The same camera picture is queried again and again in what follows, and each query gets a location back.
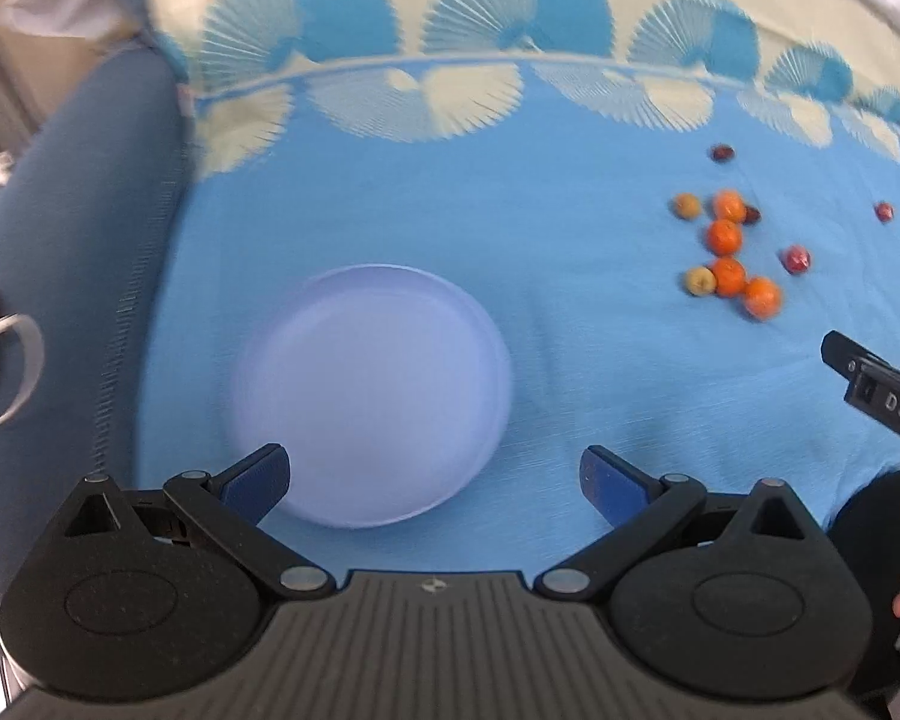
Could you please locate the orange mandarin small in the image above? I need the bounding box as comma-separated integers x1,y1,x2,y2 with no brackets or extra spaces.
712,188,748,224

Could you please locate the yellow longan fruit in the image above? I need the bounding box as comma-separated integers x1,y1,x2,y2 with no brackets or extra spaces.
671,193,702,221
683,266,717,298

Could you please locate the small red fruit right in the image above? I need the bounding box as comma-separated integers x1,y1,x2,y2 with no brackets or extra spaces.
875,202,894,223

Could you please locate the red candy fruit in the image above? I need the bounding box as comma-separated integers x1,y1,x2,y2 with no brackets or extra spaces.
781,245,813,275

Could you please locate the dark red jujube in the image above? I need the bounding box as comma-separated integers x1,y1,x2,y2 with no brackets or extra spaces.
745,205,763,224
710,143,735,163

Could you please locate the white charging cable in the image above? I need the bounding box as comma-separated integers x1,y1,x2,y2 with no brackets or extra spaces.
0,312,47,439

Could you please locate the blue sofa armrest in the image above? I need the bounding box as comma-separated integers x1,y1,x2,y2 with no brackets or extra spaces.
0,47,191,600

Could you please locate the light purple round plate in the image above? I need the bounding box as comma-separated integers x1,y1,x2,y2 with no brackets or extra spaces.
229,265,514,530

